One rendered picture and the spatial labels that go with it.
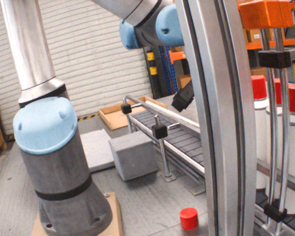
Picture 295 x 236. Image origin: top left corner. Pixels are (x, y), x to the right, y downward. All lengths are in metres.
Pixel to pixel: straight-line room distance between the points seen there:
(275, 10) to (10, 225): 0.69
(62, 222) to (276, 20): 0.43
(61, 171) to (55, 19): 4.40
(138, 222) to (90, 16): 4.30
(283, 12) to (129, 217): 0.48
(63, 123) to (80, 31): 4.26
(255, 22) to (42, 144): 0.33
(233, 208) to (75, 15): 4.52
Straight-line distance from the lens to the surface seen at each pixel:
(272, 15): 0.26
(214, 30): 0.23
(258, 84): 0.43
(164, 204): 0.59
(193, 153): 0.68
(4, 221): 0.72
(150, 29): 0.45
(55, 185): 0.43
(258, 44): 4.58
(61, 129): 0.40
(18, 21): 0.54
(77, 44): 4.63
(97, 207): 0.47
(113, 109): 1.45
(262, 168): 0.42
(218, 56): 0.23
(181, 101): 0.51
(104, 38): 4.60
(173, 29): 0.42
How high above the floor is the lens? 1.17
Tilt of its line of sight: 16 degrees down
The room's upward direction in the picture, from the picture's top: 12 degrees counter-clockwise
